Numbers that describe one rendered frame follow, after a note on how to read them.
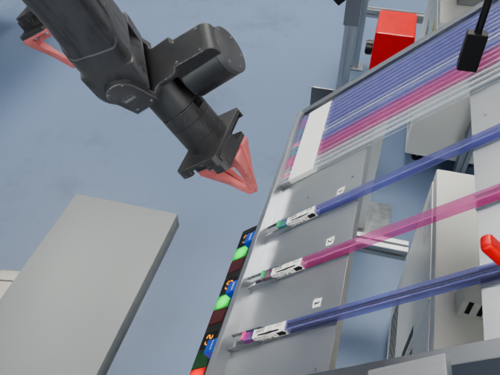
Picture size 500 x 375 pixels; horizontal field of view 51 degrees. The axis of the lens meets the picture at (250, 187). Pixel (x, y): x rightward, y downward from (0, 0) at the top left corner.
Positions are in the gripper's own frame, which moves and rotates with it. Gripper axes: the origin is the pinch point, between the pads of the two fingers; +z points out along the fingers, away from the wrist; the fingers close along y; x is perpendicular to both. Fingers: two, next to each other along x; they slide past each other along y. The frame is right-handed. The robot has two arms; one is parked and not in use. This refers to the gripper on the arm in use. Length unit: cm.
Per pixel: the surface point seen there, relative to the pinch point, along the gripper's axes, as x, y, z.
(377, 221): 36, 85, 90
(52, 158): 144, 86, 11
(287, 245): 5.9, 4.6, 16.2
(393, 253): 16, 47, 68
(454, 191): -9, 40, 46
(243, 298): 11.6, -4.8, 15.9
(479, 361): -25.3, -21.9, 10.7
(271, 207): 12.0, 15.2, 15.9
